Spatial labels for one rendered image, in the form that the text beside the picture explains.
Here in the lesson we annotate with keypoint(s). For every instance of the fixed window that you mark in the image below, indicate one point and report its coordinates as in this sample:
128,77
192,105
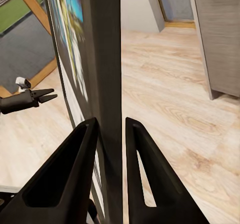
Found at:
177,13

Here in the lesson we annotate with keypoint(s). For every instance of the door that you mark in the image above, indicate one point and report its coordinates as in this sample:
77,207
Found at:
26,45

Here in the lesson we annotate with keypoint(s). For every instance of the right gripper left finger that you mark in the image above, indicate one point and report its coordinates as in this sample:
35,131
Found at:
59,191

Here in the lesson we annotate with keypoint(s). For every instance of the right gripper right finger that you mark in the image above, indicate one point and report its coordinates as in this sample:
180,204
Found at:
174,203

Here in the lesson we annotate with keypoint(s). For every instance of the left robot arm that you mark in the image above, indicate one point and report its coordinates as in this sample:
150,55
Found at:
25,98

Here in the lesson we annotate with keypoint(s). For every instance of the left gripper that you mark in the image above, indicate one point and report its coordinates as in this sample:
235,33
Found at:
31,98

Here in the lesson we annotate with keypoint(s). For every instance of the poster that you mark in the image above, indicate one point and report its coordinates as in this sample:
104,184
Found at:
86,36

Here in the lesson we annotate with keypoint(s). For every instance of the dishwasher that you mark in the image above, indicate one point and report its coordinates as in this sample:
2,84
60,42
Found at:
220,30

